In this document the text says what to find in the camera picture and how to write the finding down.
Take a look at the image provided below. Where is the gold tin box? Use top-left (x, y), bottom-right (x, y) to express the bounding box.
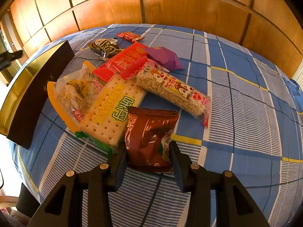
top-left (1, 40), bottom-right (74, 149)

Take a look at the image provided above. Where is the dark red snack packet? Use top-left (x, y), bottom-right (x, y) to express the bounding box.
top-left (125, 107), bottom-right (179, 172)

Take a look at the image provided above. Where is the large red snack packet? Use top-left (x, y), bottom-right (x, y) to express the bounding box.
top-left (93, 42), bottom-right (148, 82)

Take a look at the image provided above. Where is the dark gold foil snack packet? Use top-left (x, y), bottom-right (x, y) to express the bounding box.
top-left (87, 37), bottom-right (122, 58)

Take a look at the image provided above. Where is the wooden wardrobe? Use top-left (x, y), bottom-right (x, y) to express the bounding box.
top-left (1, 0), bottom-right (302, 77)

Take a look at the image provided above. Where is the small red candy packet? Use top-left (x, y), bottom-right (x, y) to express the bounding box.
top-left (117, 31), bottom-right (145, 43)

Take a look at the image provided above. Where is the purple snack packet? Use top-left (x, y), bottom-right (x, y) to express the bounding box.
top-left (144, 47), bottom-right (184, 71)

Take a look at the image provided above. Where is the clear orange-edged snack bag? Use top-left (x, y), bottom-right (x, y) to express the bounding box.
top-left (47, 61), bottom-right (105, 134)

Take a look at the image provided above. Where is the squirrel sesame bar pack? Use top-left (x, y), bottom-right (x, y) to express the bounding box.
top-left (136, 65), bottom-right (211, 128)

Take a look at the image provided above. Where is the cracker biscuit pack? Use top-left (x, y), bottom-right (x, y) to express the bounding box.
top-left (79, 75), bottom-right (146, 154)

